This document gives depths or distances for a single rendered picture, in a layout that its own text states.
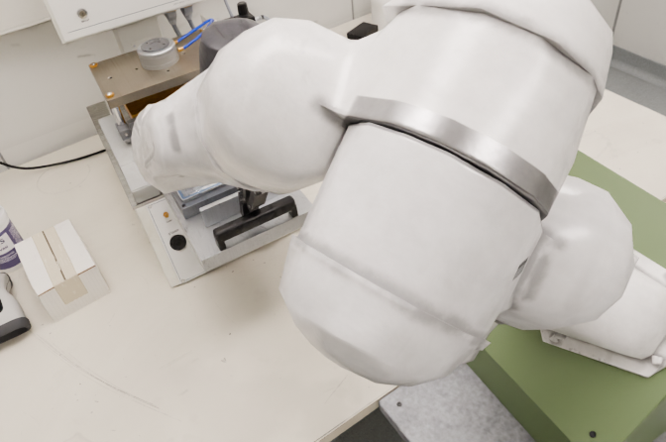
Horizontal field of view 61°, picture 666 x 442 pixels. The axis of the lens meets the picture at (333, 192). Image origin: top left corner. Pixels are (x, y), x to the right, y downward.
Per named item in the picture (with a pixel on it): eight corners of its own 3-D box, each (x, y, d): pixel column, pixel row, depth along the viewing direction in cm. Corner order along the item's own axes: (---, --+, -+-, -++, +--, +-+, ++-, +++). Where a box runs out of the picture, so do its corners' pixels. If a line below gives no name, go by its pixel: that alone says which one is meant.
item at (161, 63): (97, 89, 131) (74, 38, 123) (220, 48, 141) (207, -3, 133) (123, 139, 115) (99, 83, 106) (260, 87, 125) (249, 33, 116)
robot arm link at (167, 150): (338, 28, 40) (283, 87, 71) (62, 59, 37) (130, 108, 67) (362, 179, 41) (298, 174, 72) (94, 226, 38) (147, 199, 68)
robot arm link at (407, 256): (616, 218, 41) (823, 202, 24) (511, 424, 40) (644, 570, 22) (383, 93, 42) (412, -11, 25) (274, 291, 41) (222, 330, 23)
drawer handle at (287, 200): (216, 244, 97) (210, 228, 94) (293, 209, 102) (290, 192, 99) (220, 252, 95) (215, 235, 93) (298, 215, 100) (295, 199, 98)
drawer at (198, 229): (157, 184, 117) (145, 155, 112) (254, 145, 124) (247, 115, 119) (206, 276, 97) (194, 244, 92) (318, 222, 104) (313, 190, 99)
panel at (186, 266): (179, 283, 119) (145, 205, 114) (304, 225, 129) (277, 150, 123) (181, 286, 118) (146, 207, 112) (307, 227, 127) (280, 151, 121)
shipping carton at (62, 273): (32, 270, 127) (13, 243, 121) (88, 244, 132) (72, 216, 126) (50, 325, 115) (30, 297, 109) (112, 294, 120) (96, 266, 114)
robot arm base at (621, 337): (718, 272, 72) (693, 253, 62) (653, 403, 73) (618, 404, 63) (558, 212, 88) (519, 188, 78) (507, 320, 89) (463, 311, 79)
